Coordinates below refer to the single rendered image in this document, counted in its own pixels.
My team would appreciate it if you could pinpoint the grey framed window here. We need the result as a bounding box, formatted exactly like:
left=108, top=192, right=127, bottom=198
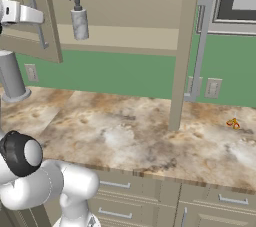
left=202, top=0, right=256, bottom=37

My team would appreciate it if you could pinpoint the marble soap dispenser black pump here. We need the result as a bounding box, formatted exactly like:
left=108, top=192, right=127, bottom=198
left=69, top=0, right=90, bottom=42

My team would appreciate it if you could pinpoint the beige base cabinet door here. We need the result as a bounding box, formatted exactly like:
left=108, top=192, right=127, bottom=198
left=174, top=204, right=256, bottom=227

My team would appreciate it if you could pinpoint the beige wall cabinet body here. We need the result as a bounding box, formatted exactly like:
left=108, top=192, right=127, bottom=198
left=46, top=0, right=186, bottom=57

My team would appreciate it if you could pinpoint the grey sink tap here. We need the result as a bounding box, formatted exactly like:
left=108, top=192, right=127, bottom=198
left=0, top=49, right=33, bottom=103

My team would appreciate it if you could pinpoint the beige drawer front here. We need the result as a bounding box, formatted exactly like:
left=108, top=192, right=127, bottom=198
left=94, top=169, right=183, bottom=203
left=179, top=182, right=256, bottom=215
left=87, top=196, right=180, bottom=227

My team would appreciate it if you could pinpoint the small orange yellow object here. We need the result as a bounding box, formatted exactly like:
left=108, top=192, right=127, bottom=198
left=226, top=117, right=242, bottom=131

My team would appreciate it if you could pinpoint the grey base door handle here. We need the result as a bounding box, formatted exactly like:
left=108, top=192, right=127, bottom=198
left=180, top=206, right=189, bottom=227

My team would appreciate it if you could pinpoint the white wall outlet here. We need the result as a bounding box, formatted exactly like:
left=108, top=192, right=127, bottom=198
left=186, top=75, right=204, bottom=97
left=204, top=77, right=224, bottom=100
left=24, top=63, right=40, bottom=83

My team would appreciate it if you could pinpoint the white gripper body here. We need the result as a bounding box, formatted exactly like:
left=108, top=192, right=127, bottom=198
left=18, top=4, right=45, bottom=25

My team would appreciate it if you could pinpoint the grey bar door handle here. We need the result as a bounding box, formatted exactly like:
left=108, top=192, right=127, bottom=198
left=183, top=0, right=215, bottom=103
left=27, top=0, right=50, bottom=50

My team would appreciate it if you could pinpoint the grey drawer handle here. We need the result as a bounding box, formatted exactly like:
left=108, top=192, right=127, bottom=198
left=99, top=180, right=132, bottom=190
left=97, top=207, right=134, bottom=220
left=217, top=193, right=250, bottom=206

